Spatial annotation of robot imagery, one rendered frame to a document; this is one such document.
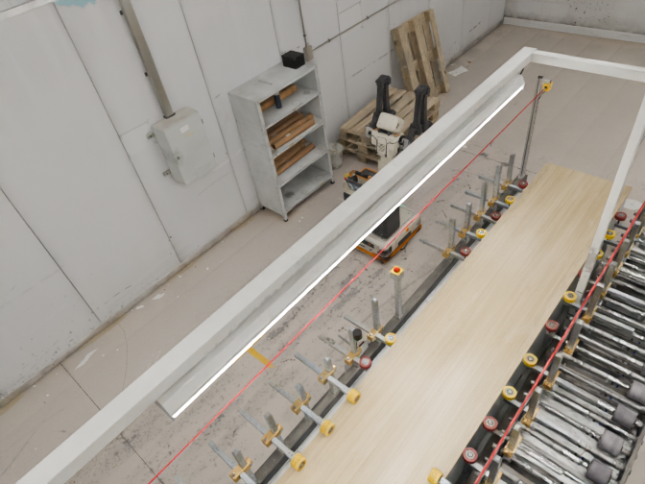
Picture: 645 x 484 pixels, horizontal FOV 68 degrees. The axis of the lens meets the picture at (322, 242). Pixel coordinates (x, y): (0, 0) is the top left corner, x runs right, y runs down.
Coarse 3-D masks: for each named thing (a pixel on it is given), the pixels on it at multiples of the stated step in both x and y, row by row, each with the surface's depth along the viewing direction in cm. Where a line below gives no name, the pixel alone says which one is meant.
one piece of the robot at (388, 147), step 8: (376, 128) 456; (376, 136) 451; (384, 136) 444; (392, 136) 441; (400, 136) 443; (376, 144) 455; (384, 144) 449; (392, 144) 442; (376, 152) 459; (384, 152) 453; (392, 152) 455; (384, 160) 468
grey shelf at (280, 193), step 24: (264, 72) 507; (288, 72) 499; (312, 72) 514; (240, 96) 473; (264, 96) 466; (288, 96) 524; (312, 96) 517; (240, 120) 499; (264, 120) 492; (264, 144) 496; (288, 144) 520; (264, 168) 525; (288, 168) 554; (312, 168) 614; (264, 192) 558; (288, 192) 584
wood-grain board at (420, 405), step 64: (576, 192) 403; (512, 256) 361; (576, 256) 353; (448, 320) 328; (512, 320) 321; (384, 384) 299; (448, 384) 294; (320, 448) 276; (384, 448) 271; (448, 448) 266
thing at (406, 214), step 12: (408, 216) 502; (408, 228) 493; (420, 228) 515; (372, 240) 484; (384, 240) 481; (396, 240) 485; (408, 240) 504; (372, 252) 493; (384, 252) 478; (396, 252) 494
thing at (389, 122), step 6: (384, 114) 443; (390, 114) 441; (378, 120) 447; (384, 120) 443; (390, 120) 439; (396, 120) 436; (402, 120) 443; (378, 126) 447; (384, 126) 442; (390, 126) 439; (396, 126) 439; (402, 126) 446; (396, 132) 443
